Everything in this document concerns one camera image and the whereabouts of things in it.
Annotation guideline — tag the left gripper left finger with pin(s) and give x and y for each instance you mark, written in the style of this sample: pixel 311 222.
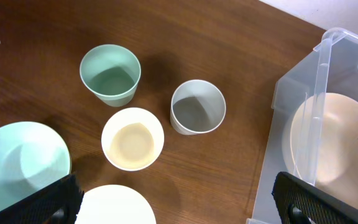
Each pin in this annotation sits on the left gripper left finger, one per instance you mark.
pixel 57 203

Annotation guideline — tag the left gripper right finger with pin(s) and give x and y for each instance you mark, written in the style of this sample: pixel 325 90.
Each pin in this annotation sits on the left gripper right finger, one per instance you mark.
pixel 299 202

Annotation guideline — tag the cream plastic cup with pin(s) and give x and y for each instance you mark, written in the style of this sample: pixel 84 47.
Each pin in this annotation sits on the cream plastic cup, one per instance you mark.
pixel 132 139

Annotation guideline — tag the grey plastic cup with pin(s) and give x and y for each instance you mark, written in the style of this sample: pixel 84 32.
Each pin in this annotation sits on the grey plastic cup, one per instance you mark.
pixel 197 107

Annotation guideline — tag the green plastic cup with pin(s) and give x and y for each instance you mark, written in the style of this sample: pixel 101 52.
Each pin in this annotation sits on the green plastic cup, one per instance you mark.
pixel 112 73

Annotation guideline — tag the white small bowl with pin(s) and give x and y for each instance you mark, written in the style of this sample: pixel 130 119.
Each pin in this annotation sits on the white small bowl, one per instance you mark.
pixel 114 204

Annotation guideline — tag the green small bowl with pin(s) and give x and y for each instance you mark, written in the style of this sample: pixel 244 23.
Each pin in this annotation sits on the green small bowl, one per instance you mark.
pixel 32 156

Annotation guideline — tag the clear plastic storage bin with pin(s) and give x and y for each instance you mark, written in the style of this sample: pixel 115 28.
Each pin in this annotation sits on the clear plastic storage bin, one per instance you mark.
pixel 298 103

